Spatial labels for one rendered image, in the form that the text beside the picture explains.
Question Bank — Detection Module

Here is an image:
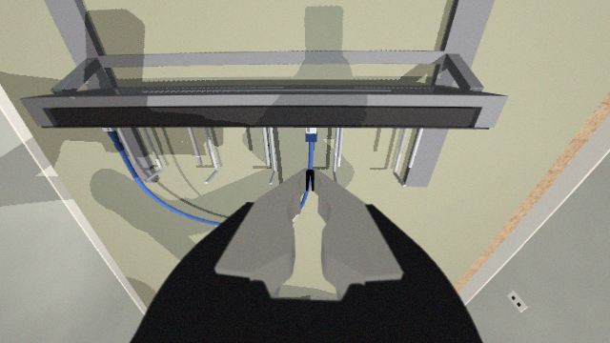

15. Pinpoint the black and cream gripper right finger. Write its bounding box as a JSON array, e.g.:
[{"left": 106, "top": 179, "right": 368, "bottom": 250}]
[{"left": 311, "top": 169, "right": 483, "bottom": 343}]

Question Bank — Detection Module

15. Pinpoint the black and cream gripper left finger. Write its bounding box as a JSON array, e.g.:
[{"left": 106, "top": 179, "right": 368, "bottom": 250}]
[{"left": 130, "top": 168, "right": 311, "bottom": 343}]

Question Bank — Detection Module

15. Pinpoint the blue network cable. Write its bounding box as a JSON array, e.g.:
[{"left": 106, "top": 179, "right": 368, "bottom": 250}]
[{"left": 114, "top": 141, "right": 314, "bottom": 226}]

